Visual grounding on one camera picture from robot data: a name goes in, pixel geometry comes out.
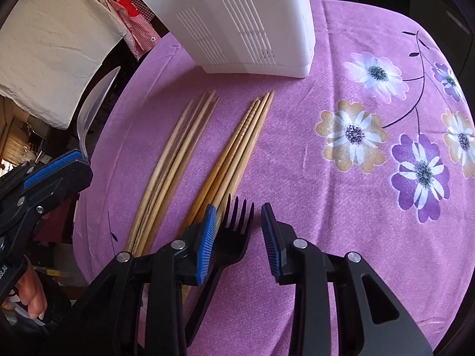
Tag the brown bamboo chopstick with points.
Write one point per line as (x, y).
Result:
(223, 190)
(199, 200)
(247, 154)
(229, 158)

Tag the left human hand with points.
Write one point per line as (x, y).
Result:
(31, 294)

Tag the white hanging cloth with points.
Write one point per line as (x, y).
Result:
(50, 50)

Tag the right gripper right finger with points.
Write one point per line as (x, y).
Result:
(370, 318)

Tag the black plastic fork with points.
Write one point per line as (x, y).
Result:
(229, 248)

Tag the pink floral tablecloth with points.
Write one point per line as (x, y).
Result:
(372, 152)

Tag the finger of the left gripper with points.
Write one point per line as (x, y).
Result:
(53, 167)

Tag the red checkered apron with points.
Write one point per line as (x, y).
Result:
(141, 37)

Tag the white plastic utensil holder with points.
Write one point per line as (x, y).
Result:
(267, 37)

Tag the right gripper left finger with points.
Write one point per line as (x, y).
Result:
(134, 305)

